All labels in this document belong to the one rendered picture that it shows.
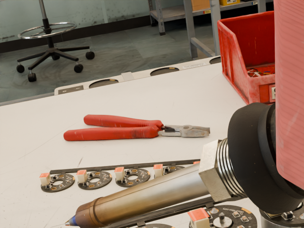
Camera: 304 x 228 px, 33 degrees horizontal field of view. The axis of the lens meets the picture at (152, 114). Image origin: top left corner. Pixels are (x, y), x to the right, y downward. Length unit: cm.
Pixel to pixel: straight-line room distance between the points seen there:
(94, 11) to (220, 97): 409
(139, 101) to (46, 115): 9
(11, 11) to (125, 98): 406
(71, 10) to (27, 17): 38
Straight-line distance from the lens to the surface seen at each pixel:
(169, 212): 20
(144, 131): 42
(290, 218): 19
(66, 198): 36
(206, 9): 425
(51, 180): 38
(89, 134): 43
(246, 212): 20
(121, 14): 458
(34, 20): 456
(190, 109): 47
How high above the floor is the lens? 92
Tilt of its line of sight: 21 degrees down
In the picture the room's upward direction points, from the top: 9 degrees counter-clockwise
